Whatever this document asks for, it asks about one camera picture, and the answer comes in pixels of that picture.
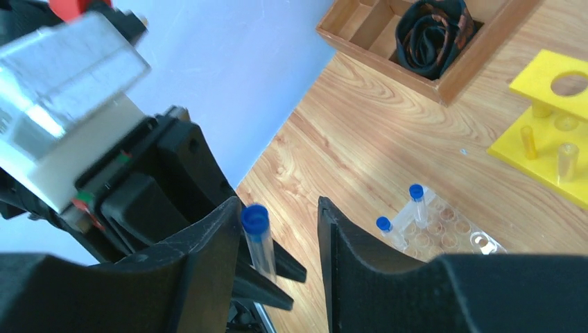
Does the yellow test tube rack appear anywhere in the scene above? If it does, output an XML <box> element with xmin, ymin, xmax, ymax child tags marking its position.
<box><xmin>487</xmin><ymin>49</ymin><xmax>587</xmax><ymax>209</ymax></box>

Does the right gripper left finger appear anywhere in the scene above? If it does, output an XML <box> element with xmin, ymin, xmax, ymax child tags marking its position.
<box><xmin>1</xmin><ymin>197</ymin><xmax>241</xmax><ymax>332</ymax></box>

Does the wooden compartment tray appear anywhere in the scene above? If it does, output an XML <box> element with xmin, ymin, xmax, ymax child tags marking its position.
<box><xmin>316</xmin><ymin>0</ymin><xmax>540</xmax><ymax>106</ymax></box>

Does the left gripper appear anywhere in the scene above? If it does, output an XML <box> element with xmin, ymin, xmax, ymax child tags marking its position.
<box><xmin>0</xmin><ymin>105</ymin><xmax>235</xmax><ymax>265</ymax></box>

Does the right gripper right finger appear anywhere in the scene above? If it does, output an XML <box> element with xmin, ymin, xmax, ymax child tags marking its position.
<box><xmin>318</xmin><ymin>197</ymin><xmax>587</xmax><ymax>332</ymax></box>

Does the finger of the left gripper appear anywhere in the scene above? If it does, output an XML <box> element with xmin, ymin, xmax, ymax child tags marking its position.
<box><xmin>232</xmin><ymin>266</ymin><xmax>293</xmax><ymax>311</ymax></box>
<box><xmin>237</xmin><ymin>230</ymin><xmax>307</xmax><ymax>283</ymax></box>

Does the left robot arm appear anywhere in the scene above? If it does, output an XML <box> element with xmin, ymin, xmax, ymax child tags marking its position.
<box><xmin>1</xmin><ymin>1</ymin><xmax>293</xmax><ymax>317</ymax></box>

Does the clear plastic tube rack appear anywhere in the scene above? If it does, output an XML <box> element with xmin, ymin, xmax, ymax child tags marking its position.
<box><xmin>390</xmin><ymin>186</ymin><xmax>507</xmax><ymax>261</ymax></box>

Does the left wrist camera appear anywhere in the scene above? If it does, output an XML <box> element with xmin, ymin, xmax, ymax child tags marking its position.
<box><xmin>1</xmin><ymin>12</ymin><xmax>150</xmax><ymax>212</ymax></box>

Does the black cable bundle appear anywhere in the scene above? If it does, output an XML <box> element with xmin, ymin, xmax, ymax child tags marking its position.
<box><xmin>395</xmin><ymin>0</ymin><xmax>476</xmax><ymax>81</ymax></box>

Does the blue capped tube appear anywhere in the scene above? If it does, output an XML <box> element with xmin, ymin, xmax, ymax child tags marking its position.
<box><xmin>408</xmin><ymin>184</ymin><xmax>429</xmax><ymax>229</ymax></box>
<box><xmin>376</xmin><ymin>216</ymin><xmax>408</xmax><ymax>251</ymax></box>
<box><xmin>241</xmin><ymin>204</ymin><xmax>277</xmax><ymax>282</ymax></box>

